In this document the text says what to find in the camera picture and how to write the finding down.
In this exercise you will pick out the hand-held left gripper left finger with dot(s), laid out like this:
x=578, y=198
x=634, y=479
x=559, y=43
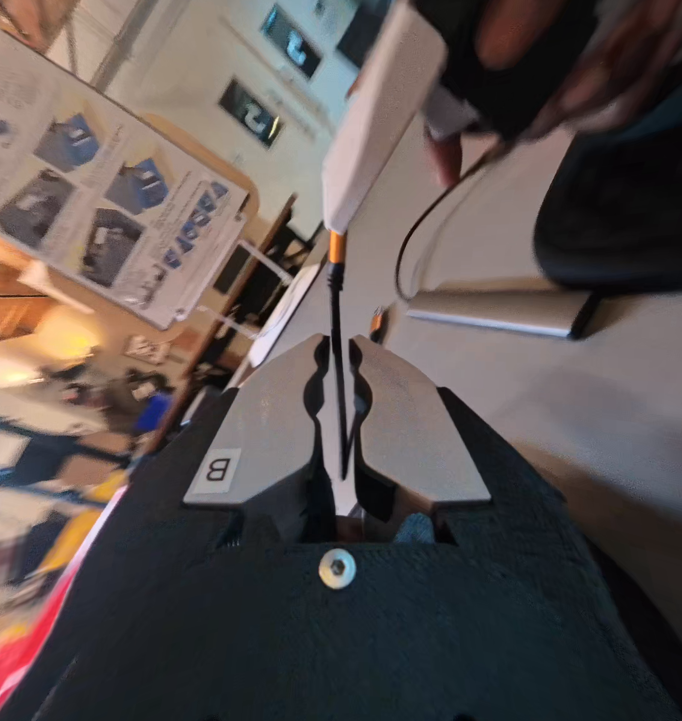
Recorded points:
x=262, y=428

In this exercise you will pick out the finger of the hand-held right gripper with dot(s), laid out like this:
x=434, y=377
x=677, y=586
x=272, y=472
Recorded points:
x=380, y=112

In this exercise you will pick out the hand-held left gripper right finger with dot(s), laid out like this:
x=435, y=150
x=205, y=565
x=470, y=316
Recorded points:
x=414, y=439

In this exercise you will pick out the grey usb hub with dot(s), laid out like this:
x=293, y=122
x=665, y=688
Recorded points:
x=498, y=310

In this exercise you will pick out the red plastic bin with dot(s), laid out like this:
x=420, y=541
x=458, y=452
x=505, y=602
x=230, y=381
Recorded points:
x=19, y=648

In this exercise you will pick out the person's right hand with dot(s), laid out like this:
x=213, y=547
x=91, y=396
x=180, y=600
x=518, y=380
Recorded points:
x=600, y=56

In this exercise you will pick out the black phone sign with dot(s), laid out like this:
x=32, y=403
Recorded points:
x=250, y=112
x=295, y=45

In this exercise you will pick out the blue storage bin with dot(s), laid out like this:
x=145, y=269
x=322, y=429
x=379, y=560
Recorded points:
x=152, y=414

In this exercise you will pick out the white document stand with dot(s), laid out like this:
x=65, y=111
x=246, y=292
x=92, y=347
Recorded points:
x=284, y=310

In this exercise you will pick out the row of yellow bins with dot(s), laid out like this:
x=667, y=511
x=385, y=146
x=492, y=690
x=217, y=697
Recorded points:
x=81, y=524

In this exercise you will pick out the printed instruction sheet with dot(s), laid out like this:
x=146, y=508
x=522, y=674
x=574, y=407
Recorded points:
x=93, y=186

